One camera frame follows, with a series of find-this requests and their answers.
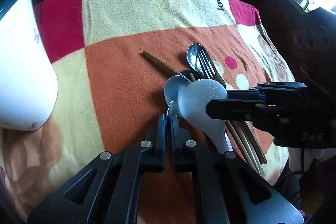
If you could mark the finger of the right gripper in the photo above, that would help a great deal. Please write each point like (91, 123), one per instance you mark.
(236, 110)
(250, 94)

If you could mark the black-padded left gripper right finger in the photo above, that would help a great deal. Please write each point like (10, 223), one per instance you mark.
(227, 189)

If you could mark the brown wooden chopstick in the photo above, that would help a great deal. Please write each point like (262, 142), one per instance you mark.
(163, 67)

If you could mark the white utensil holder teal rim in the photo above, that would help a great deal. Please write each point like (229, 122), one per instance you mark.
(29, 85)

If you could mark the pale wooden chopstick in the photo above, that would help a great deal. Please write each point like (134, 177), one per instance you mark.
(252, 141)

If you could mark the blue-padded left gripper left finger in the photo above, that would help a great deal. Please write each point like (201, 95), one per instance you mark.
(107, 189)

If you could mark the long steel spoon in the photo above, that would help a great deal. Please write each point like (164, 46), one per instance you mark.
(172, 110)

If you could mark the patchwork colourful table blanket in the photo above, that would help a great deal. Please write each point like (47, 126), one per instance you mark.
(109, 95)

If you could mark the steel fork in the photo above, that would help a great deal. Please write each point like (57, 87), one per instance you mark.
(208, 68)

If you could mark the tan wooden chopstick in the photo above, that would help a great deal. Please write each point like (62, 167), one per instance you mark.
(237, 132)

